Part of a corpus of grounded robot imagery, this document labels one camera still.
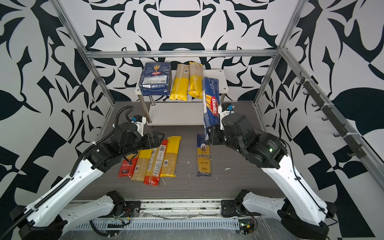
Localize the white two-tier shelf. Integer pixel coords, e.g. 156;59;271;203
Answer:
134;68;229;127

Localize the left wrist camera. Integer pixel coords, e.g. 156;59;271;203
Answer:
131;115;147;136

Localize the blue De Cecco spaghetti bag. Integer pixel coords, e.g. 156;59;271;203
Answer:
197;134;212;177

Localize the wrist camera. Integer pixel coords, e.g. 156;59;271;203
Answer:
218;103;234;130
131;115;147;136

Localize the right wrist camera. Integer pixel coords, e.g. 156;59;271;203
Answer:
218;103;234;130

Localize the wall hook rail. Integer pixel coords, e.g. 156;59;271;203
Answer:
296;72;367;159

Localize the blue Barilla multipack bag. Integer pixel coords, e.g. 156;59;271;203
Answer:
139;62;172;96

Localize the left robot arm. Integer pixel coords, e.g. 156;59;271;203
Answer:
1;106;165;240

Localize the red clear spaghetti bag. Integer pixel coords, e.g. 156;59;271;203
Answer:
144;139;168;186

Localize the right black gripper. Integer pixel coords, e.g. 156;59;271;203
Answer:
206;123;248;156

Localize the white cable duct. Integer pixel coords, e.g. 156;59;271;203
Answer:
93;219;240;231

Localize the blue Barilla spaghetti box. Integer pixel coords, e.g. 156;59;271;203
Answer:
202;77;220;141

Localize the yellow Pastatime spaghetti bag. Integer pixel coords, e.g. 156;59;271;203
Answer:
188;62;204;99

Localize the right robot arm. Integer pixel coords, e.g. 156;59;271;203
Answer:
207;113;337;240

